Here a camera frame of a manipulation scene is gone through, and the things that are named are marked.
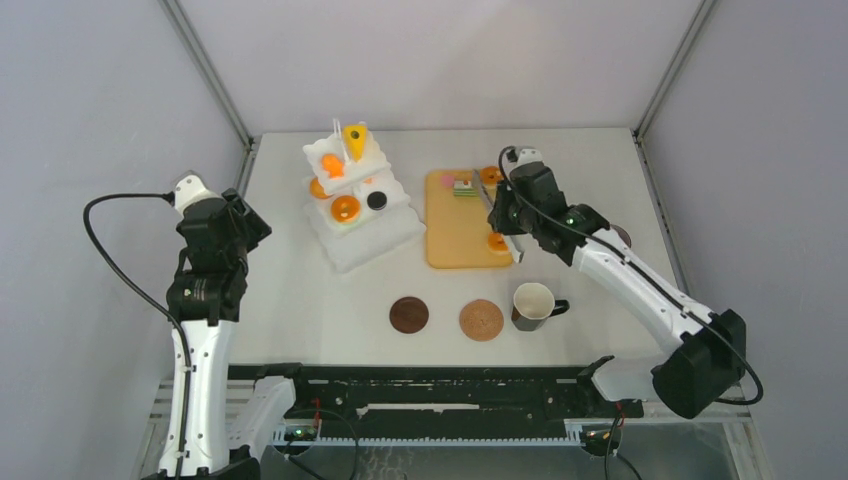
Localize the black mug white interior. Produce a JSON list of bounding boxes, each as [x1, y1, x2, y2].
[[511, 282, 571, 332]]

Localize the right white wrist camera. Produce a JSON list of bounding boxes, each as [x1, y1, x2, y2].
[[506, 147, 543, 167]]

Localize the orange egg tart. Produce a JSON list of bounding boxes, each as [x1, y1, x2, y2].
[[309, 177, 331, 200]]

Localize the woven rattan coaster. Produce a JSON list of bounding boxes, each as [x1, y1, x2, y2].
[[459, 299, 504, 342]]

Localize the green white cake piece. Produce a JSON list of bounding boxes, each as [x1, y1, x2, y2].
[[452, 180, 478, 198]]

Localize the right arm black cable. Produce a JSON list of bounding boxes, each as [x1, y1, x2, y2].
[[497, 145, 765, 407]]

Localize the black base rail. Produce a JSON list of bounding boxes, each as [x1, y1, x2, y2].
[[228, 363, 643, 443]]

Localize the yellow cake slice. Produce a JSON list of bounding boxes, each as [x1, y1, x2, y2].
[[341, 123, 368, 162]]

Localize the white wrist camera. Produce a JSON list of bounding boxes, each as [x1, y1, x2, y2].
[[173, 171, 221, 216], [506, 147, 543, 167]]

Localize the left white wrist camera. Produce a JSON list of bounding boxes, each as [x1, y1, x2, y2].
[[173, 171, 221, 216]]

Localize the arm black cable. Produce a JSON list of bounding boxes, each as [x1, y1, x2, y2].
[[497, 145, 765, 407], [82, 190, 195, 480]]

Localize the orange fish cookie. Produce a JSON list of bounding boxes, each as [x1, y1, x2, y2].
[[321, 154, 345, 179]]

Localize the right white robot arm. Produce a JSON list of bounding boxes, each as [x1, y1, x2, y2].
[[488, 162, 749, 419]]

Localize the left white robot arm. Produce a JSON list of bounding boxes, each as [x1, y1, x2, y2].
[[154, 187, 271, 479]]

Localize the yellow serving tray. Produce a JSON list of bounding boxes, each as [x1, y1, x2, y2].
[[425, 169, 514, 270]]

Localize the white three-tier dessert stand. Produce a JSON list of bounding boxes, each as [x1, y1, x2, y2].
[[303, 118, 426, 273]]

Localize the black sandwich cookie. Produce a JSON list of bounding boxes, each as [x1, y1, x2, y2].
[[366, 191, 388, 211]]

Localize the dark wooden coaster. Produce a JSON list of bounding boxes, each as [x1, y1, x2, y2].
[[389, 296, 429, 334]]

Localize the metal serving tongs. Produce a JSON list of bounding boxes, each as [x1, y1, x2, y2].
[[472, 168, 526, 265]]

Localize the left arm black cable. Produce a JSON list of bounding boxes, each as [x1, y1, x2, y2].
[[82, 190, 195, 480]]

